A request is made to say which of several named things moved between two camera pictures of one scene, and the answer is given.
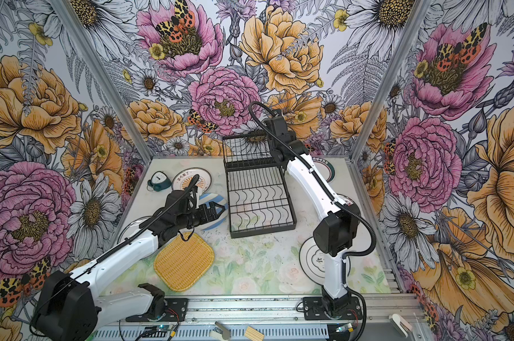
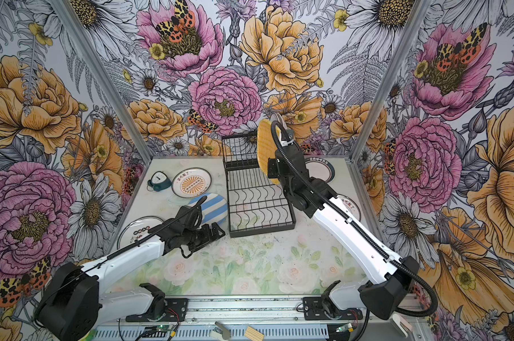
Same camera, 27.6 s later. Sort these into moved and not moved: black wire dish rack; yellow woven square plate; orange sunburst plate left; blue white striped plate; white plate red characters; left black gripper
Moved: yellow woven square plate; left black gripper
Not moved: black wire dish rack; blue white striped plate; white plate red characters; orange sunburst plate left
